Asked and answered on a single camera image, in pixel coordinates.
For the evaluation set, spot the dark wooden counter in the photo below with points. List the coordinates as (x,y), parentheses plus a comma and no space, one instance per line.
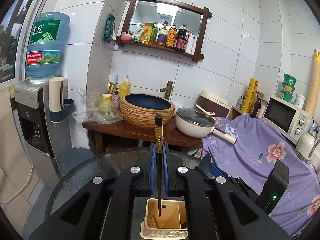
(171,134)

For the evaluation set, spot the purple floral cloth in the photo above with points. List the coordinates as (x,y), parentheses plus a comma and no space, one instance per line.
(258,146)

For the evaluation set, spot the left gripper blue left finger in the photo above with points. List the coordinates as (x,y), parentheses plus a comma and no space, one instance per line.
(152,167)

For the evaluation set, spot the yellow soap bottle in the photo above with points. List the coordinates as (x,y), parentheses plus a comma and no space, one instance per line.
(124,87)

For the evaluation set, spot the beige rolled mat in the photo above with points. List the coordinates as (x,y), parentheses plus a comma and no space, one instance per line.
(314,86)

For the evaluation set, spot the yellow foil roll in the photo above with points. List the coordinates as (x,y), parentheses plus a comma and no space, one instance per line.
(250,96)

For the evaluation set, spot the clear plastic bag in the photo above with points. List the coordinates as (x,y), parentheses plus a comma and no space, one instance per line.
(97,109)

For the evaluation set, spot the round glass table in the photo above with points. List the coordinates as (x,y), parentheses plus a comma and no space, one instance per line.
(107,165)

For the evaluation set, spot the green stacked noodle cups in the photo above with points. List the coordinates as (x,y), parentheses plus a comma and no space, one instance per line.
(287,88)

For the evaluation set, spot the blue water jug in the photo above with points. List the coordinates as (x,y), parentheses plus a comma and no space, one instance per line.
(45,47)

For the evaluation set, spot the brass faucet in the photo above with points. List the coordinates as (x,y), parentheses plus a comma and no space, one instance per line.
(167,90)

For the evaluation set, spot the white microwave oven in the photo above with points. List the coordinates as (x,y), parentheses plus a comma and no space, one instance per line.
(291,121)

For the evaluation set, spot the grey water dispenser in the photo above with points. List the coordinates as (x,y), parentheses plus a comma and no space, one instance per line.
(46,141)

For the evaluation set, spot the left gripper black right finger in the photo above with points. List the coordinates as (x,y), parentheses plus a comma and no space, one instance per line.
(165,151)

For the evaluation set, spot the cream pan with lid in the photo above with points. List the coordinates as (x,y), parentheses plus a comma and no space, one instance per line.
(197,124)

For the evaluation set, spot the cream plastic utensil holder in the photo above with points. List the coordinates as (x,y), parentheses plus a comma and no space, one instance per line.
(169,223)

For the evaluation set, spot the wooden framed wall shelf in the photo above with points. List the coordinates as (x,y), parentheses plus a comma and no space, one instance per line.
(154,24)

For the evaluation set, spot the white paper cup stack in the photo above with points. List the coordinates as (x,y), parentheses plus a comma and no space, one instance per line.
(56,94)

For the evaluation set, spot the black chopstick gold band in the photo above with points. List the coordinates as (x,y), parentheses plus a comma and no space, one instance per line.
(159,155)

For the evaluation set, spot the beige fabric cover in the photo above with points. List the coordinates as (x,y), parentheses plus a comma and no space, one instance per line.
(18,177)

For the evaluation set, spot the white kettle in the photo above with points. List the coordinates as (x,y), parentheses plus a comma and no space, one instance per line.
(308,142)

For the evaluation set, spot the dark soy sauce bottle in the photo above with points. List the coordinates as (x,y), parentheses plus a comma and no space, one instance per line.
(182,37)

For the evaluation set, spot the brown white rice cooker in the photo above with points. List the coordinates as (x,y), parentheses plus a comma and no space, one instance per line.
(213,103)

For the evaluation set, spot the woven brown basin sink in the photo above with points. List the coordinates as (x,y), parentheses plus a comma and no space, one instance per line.
(141,109)

